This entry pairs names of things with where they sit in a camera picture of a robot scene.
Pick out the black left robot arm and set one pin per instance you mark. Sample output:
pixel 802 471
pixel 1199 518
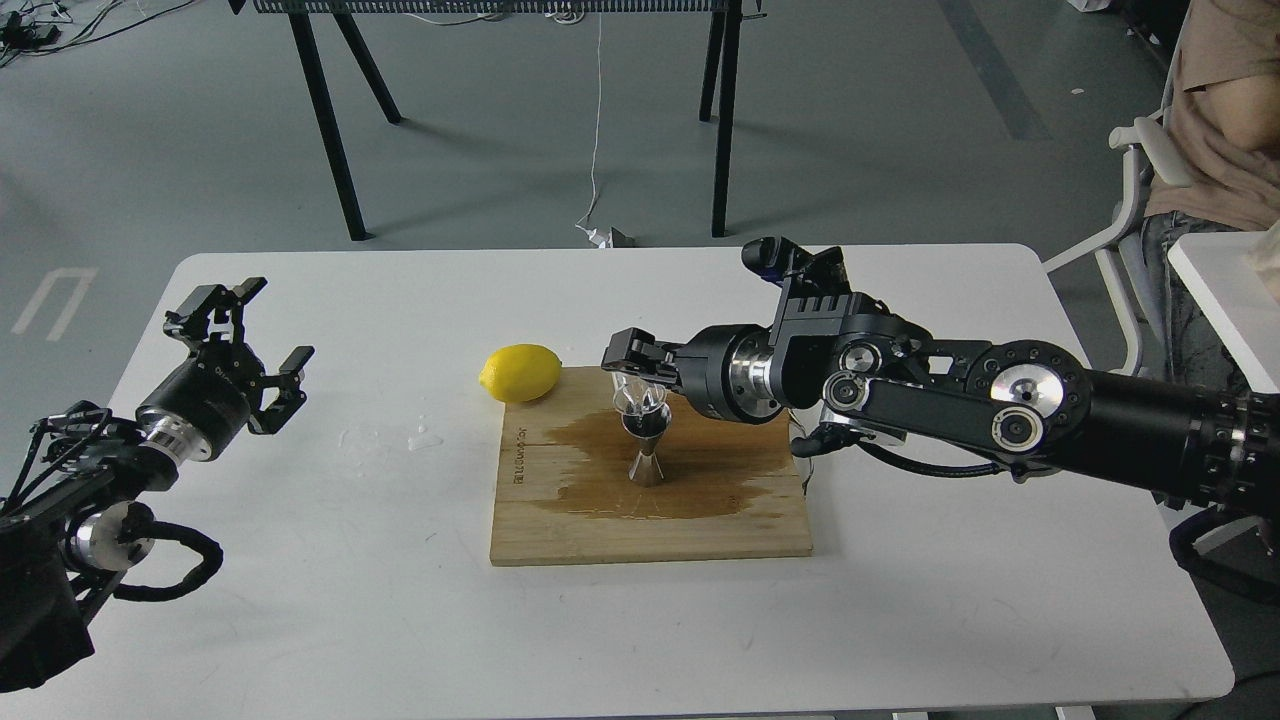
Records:
pixel 75 533

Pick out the yellow lemon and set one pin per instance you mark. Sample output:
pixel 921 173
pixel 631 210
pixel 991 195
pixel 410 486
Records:
pixel 516 374

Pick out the person in beige shirt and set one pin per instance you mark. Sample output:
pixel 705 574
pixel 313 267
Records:
pixel 1224 121

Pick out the steel double jigger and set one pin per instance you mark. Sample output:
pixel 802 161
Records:
pixel 646 450

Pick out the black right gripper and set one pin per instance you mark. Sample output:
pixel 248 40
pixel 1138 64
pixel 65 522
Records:
pixel 723 371

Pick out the white office chair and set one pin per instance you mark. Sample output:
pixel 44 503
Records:
pixel 1148 153

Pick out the small clear plastic cup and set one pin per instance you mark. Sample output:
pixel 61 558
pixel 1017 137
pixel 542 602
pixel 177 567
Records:
pixel 634 397

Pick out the wooden cutting board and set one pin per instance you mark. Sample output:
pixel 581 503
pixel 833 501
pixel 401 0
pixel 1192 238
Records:
pixel 563 495

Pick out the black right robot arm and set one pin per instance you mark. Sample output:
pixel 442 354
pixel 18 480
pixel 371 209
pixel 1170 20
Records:
pixel 968 408

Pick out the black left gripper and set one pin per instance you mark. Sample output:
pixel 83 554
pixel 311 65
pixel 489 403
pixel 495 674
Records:
pixel 221 386

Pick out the black metal table frame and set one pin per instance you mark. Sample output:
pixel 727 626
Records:
pixel 421 83

